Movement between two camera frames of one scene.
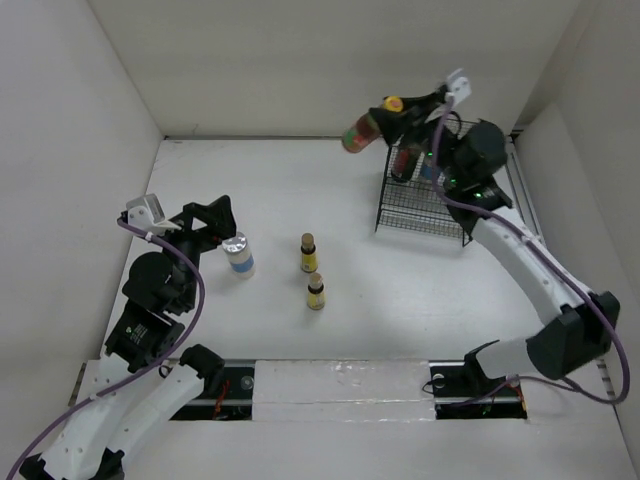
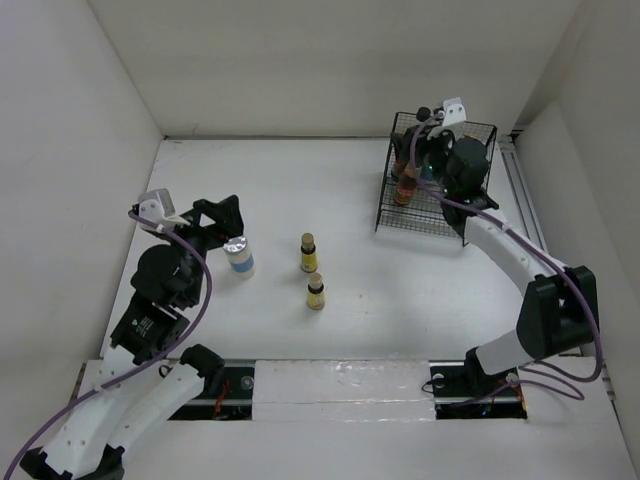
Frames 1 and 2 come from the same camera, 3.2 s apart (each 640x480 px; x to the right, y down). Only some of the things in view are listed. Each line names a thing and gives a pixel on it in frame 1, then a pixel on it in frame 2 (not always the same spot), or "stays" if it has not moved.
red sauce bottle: x=364 y=130 → x=406 y=183
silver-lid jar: x=427 y=170 stays
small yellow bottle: x=308 y=256 stays
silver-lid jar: x=239 y=256 stays
